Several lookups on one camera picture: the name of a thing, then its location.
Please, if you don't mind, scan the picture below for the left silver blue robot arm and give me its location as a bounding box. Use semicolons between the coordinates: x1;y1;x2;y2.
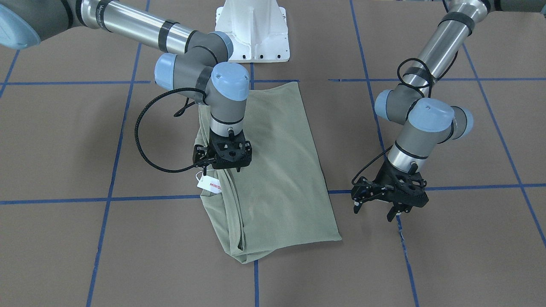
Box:
351;0;545;221

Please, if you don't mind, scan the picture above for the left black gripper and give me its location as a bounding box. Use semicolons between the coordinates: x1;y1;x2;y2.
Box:
351;161;429;222

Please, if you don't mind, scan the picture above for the green long-sleeve shirt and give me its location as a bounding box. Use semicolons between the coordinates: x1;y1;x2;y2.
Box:
200;82;341;264

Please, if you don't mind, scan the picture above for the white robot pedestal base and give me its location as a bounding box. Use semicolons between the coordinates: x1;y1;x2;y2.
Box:
215;0;290;64

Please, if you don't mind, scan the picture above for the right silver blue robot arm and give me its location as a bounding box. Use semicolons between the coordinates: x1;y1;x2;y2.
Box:
1;0;252;170

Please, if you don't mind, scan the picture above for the white Miniso hang tag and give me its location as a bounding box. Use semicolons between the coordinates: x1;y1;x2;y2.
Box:
195;171;222;194

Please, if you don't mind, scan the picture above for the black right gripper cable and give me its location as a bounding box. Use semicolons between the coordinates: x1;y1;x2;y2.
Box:
135;87;209;174

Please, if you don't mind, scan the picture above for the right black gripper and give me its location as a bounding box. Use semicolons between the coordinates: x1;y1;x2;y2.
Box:
193;130;252;176

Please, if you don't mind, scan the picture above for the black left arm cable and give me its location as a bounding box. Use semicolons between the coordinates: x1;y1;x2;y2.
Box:
351;0;461;188

